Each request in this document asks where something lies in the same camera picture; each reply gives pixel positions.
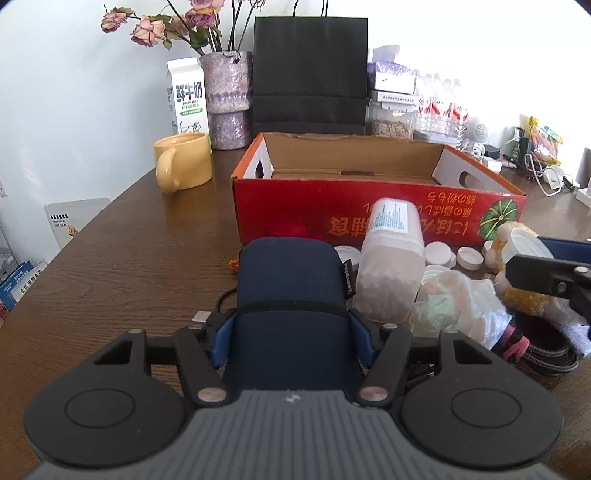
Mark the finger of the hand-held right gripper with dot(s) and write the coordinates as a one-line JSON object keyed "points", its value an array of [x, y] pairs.
{"points": [[540, 274], [572, 251]]}

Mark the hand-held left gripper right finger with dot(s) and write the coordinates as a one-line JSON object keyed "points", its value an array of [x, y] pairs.
{"points": [[364, 341]]}

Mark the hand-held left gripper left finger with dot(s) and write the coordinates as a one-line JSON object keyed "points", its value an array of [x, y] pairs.
{"points": [[221, 339]]}

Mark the yellow plush toy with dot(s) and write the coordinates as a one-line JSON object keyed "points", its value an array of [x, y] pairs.
{"points": [[521, 300]]}

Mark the wide white plastic lid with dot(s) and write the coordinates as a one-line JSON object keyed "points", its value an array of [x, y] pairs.
{"points": [[526, 244]]}

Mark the grey knit cloth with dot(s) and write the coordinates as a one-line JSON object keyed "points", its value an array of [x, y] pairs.
{"points": [[572, 332]]}

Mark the clear plastic jar white pellets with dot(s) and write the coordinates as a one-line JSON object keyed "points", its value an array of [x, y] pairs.
{"points": [[388, 277]]}

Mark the white lid two dimples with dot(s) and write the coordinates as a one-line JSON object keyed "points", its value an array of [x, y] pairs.
{"points": [[471, 257]]}

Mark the navy blue fabric pouch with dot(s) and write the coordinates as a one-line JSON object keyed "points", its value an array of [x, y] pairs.
{"points": [[291, 295]]}

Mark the clear plastic bag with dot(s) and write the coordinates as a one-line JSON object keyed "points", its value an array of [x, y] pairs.
{"points": [[461, 304]]}

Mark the large white plastic bottle cap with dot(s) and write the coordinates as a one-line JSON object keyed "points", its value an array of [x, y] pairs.
{"points": [[431, 272]]}

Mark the red artificial rose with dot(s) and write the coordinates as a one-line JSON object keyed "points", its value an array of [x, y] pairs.
{"points": [[291, 229]]}

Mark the red cardboard box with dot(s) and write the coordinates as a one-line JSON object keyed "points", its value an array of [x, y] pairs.
{"points": [[323, 203]]}

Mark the small orange dried flower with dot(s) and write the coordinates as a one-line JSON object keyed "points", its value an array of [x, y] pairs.
{"points": [[233, 265]]}

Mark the yellow snack packet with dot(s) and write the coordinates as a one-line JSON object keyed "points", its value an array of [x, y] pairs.
{"points": [[545, 143]]}

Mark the small green bottle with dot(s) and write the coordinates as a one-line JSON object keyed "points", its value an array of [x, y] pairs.
{"points": [[519, 145]]}

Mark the black power adapter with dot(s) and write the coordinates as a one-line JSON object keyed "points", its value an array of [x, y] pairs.
{"points": [[493, 150]]}

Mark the small white robot speaker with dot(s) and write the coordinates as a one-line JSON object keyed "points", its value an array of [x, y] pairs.
{"points": [[480, 131]]}

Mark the printed tin box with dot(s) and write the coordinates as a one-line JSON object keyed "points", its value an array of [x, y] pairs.
{"points": [[438, 135]]}

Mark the yellow ceramic mug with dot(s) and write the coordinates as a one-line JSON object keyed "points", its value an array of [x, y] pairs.
{"points": [[189, 161]]}

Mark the stack of blue packets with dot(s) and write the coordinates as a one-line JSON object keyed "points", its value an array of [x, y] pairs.
{"points": [[23, 286]]}

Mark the flat white box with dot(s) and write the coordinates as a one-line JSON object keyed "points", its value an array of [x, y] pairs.
{"points": [[397, 98]]}

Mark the white milk carton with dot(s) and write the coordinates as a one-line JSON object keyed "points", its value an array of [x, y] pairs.
{"points": [[187, 99]]}

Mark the purple speckled vase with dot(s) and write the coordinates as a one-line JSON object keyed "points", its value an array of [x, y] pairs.
{"points": [[226, 92]]}

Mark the black paper bag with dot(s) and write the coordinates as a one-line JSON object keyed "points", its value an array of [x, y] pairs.
{"points": [[309, 69]]}

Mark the bunch of dried roses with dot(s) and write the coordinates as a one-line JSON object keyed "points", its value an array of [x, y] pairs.
{"points": [[147, 30]]}

